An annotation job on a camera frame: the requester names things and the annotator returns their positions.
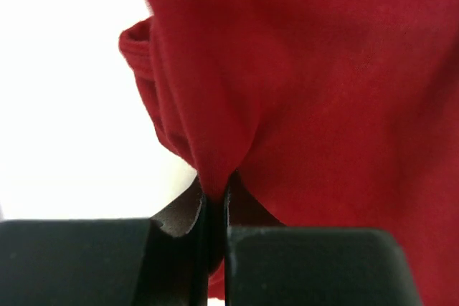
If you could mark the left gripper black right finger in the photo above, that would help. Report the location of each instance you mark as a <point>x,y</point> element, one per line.
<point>269,263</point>

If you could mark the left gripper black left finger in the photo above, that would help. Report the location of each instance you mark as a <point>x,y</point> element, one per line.
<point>158,260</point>

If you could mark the red t-shirt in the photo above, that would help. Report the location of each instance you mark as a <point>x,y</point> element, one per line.
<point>333,112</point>

